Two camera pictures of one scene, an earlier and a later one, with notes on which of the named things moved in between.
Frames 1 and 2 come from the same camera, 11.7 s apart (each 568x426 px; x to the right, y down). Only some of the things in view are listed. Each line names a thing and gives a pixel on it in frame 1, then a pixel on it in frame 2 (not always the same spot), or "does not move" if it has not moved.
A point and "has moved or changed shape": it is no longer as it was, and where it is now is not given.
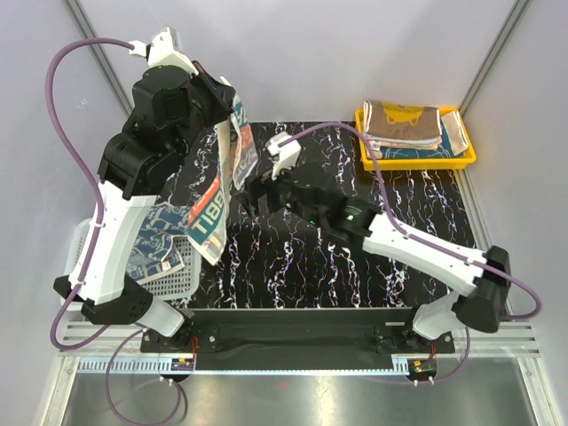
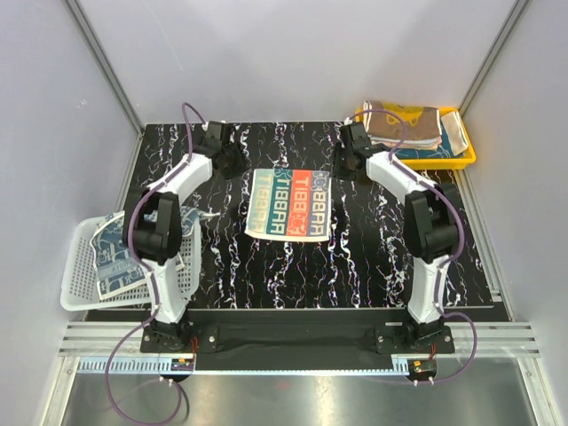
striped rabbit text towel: [237, 156] has moved or changed shape
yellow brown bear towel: [400, 121] does not move
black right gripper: [265, 185] to [339, 150]
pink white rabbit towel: [378, 145] does not move
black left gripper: [222, 94] to [240, 166]
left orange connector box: [182, 364] does not move
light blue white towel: [422, 141] does not move
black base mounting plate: [368, 330] does not move
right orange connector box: [420, 369] does not move
